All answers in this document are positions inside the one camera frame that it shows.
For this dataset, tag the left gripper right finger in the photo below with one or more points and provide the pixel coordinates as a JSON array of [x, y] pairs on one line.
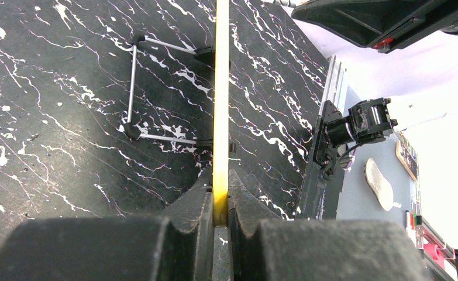
[[264, 246]]

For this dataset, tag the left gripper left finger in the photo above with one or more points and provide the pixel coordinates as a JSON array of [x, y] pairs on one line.
[[175, 244]]

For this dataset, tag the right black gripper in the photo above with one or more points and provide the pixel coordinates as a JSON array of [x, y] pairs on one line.
[[384, 26]]

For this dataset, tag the yellow framed whiteboard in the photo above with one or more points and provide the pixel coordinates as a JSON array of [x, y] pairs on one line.
[[221, 117]]

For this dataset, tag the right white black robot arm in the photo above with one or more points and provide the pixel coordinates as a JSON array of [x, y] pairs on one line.
[[367, 122]]

